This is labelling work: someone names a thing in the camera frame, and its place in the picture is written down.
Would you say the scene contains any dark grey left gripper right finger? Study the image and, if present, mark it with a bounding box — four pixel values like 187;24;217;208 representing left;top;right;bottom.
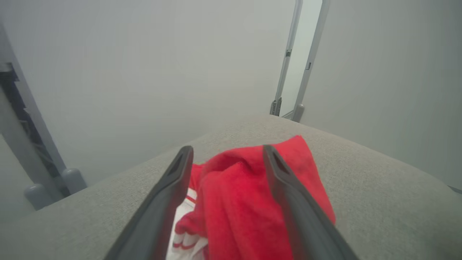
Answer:
263;145;360;260

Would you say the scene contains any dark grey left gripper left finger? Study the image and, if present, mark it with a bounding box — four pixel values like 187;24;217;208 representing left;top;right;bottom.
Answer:
104;146;194;260

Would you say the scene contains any red white basketball jersey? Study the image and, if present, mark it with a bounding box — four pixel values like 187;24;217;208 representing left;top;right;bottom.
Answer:
166;135;336;260

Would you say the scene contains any grey metal partition post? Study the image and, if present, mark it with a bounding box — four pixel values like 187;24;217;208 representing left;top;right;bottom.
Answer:
270;0;331;123
0;22;88;211

